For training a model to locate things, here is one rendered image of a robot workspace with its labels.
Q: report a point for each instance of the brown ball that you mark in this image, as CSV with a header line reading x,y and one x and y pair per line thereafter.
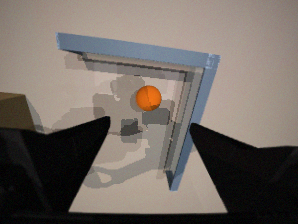
x,y
153,95

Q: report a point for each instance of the blue l-shaped wall top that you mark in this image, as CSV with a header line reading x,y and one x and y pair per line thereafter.
x,y
111,47

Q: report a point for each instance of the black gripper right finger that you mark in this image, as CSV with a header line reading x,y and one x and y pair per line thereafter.
x,y
242,173

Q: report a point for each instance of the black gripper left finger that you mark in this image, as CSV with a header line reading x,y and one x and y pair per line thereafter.
x,y
57,163

